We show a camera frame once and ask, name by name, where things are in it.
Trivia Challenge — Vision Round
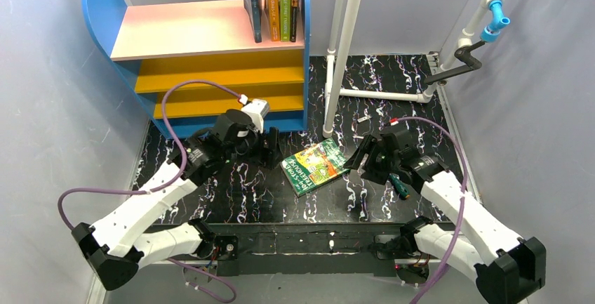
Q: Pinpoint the dark green storey treehouse book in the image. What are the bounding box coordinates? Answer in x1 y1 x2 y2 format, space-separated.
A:
281 138 350 197

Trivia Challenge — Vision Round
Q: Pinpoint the orange cartoon book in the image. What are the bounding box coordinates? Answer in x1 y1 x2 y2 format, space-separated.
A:
265 0 281 42

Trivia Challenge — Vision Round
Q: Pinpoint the lime green treehouse book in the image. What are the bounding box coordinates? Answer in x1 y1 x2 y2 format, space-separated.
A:
279 0 290 42

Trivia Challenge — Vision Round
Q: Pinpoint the red hardcover book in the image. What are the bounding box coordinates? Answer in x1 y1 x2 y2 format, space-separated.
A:
289 0 300 42

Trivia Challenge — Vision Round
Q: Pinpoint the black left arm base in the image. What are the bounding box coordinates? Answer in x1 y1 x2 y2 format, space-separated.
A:
182 218 239 289

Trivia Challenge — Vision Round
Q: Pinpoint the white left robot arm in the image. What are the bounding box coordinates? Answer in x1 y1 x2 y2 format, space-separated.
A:
71 109 281 291

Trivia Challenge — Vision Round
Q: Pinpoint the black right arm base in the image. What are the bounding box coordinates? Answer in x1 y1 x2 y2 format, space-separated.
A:
368 216 434 285

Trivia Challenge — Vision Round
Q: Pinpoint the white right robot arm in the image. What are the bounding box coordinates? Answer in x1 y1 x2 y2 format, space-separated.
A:
344 127 547 303

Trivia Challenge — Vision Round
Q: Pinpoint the blue pink yellow bookshelf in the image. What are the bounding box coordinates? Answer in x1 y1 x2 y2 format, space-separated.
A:
81 0 311 137

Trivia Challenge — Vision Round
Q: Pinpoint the blue pipe fitting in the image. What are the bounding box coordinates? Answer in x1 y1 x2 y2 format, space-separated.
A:
480 0 511 43

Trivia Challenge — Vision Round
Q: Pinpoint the green handled screwdriver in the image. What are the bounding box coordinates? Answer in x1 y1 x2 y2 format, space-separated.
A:
389 173 410 200

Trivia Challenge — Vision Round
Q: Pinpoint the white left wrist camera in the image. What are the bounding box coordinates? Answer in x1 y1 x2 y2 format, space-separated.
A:
239 94 270 133

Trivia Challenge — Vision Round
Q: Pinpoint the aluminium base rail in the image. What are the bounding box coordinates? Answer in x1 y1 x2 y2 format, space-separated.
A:
86 230 531 304

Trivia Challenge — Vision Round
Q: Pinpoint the black pipe handle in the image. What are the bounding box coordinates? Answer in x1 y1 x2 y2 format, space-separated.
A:
422 40 487 86

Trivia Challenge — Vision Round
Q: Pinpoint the white pvc pipe frame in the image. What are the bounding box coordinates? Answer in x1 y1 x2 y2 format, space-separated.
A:
321 0 492 137

